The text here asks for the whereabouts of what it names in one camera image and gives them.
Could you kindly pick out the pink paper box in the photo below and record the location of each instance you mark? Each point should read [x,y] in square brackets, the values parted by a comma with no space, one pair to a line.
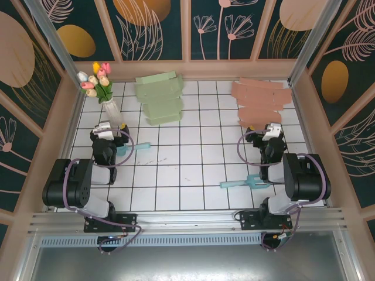
[257,93]

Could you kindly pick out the green paper box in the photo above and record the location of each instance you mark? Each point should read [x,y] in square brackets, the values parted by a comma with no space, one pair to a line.
[159,96]

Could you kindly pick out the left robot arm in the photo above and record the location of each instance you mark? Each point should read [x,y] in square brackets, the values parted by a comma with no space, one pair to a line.
[73,181]

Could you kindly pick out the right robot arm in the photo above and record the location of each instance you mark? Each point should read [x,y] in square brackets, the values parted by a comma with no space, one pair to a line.
[304,175]

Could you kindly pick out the white ribbed vase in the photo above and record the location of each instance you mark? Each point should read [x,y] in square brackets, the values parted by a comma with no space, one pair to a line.
[113,112]

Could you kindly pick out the light blue toy shovel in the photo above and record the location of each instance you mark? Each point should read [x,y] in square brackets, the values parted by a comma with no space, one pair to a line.
[143,145]

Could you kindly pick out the artificial tulip bouquet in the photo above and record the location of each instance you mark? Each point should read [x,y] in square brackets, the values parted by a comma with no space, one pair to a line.
[101,82]

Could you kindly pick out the light blue toy rake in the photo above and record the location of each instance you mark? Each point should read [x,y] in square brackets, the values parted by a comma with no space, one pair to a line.
[234,183]

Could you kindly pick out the base wiring bundle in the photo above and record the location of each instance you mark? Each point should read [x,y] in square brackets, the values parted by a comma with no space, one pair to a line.
[276,238]
[112,243]

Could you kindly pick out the grey metal sheet panel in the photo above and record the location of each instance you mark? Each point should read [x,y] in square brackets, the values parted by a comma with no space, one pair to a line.
[187,263]

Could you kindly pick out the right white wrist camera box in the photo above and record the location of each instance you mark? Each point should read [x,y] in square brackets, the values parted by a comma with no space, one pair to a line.
[271,131]

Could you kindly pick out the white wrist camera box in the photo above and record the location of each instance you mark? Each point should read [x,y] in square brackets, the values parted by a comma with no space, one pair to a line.
[104,130]
[271,131]

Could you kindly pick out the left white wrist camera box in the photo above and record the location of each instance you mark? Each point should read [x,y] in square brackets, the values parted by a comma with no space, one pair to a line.
[104,130]

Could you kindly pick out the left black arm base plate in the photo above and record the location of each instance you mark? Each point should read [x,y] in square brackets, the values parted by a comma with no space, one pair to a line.
[126,221]

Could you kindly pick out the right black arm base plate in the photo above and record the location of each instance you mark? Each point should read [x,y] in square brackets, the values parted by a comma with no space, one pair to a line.
[249,222]

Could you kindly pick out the aluminium frame post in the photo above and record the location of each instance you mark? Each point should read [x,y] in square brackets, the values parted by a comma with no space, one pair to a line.
[58,49]
[310,41]

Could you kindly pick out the aluminium mounting rail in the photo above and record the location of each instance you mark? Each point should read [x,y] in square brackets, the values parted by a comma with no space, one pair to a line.
[187,219]

